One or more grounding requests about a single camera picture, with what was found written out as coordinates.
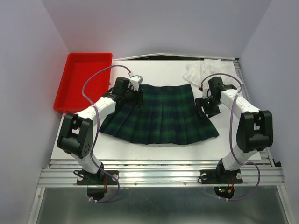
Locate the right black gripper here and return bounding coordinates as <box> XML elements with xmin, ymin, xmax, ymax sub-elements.
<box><xmin>194</xmin><ymin>95</ymin><xmax>221</xmax><ymax>120</ymax></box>

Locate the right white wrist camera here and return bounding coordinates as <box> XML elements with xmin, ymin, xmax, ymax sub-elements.
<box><xmin>199</xmin><ymin>84</ymin><xmax>210</xmax><ymax>99</ymax></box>

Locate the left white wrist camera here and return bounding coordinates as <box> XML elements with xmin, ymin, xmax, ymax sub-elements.
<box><xmin>129</xmin><ymin>75</ymin><xmax>143</xmax><ymax>91</ymax></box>

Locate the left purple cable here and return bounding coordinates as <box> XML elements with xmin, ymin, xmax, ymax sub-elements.
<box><xmin>83</xmin><ymin>65</ymin><xmax>120</xmax><ymax>203</ymax></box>

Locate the red plastic tray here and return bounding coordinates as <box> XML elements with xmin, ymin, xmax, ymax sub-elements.
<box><xmin>54</xmin><ymin>53</ymin><xmax>113</xmax><ymax>113</ymax></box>

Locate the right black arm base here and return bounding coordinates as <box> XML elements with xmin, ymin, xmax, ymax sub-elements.
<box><xmin>197</xmin><ymin>159</ymin><xmax>243</xmax><ymax>200</ymax></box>

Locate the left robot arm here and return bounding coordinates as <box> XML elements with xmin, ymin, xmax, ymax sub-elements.
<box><xmin>57</xmin><ymin>75</ymin><xmax>143</xmax><ymax>184</ymax></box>

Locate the aluminium rail frame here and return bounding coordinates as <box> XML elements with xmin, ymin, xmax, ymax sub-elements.
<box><xmin>28</xmin><ymin>54</ymin><xmax>290</xmax><ymax>224</ymax></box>

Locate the green plaid skirt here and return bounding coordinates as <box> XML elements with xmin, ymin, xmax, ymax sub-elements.
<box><xmin>100</xmin><ymin>84</ymin><xmax>219</xmax><ymax>145</ymax></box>

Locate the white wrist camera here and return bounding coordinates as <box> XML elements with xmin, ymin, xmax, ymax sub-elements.
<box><xmin>129</xmin><ymin>75</ymin><xmax>143</xmax><ymax>91</ymax></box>
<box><xmin>199</xmin><ymin>84</ymin><xmax>210</xmax><ymax>99</ymax></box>

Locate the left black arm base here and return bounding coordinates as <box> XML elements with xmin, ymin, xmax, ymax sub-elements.
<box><xmin>73</xmin><ymin>164</ymin><xmax>120</xmax><ymax>203</ymax></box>

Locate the white folded skirt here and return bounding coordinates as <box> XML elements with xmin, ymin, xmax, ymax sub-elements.
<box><xmin>183</xmin><ymin>59</ymin><xmax>243</xmax><ymax>87</ymax></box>

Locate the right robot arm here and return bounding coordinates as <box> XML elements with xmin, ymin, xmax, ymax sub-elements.
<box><xmin>195</xmin><ymin>73</ymin><xmax>273</xmax><ymax>182</ymax></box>

